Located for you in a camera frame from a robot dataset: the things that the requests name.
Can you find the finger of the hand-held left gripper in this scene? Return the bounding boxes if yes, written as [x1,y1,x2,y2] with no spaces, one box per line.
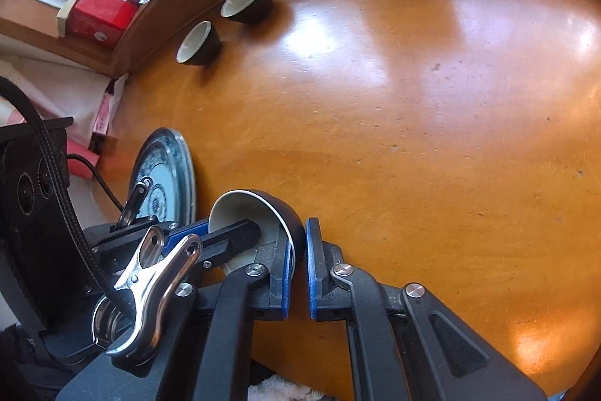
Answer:
[162,219,212,251]
[199,220,263,269]

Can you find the white cloth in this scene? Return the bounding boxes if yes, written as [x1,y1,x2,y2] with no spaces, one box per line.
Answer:
[0,48,118,157]

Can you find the pink striped packet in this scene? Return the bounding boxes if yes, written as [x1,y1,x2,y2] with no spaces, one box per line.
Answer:
[91,74,125,139]

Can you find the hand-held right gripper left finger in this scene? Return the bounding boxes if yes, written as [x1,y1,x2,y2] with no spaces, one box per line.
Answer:
[56,234,292,401]

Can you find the red box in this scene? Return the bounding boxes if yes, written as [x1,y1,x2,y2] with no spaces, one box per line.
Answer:
[56,0,139,47]

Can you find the pink wrapper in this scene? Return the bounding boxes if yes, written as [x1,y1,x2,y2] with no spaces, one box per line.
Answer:
[66,137,101,169]

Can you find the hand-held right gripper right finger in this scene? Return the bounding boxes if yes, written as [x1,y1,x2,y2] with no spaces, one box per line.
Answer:
[305,218,548,401]

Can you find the fluffy rug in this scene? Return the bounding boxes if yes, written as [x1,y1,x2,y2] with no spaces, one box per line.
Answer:
[246,374,327,401]

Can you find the white paper scrap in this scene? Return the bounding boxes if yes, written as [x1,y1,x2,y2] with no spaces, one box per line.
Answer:
[110,72,131,101]

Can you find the black braided cable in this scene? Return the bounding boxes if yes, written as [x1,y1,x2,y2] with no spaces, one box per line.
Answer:
[0,74,130,308]
[66,153,127,211]

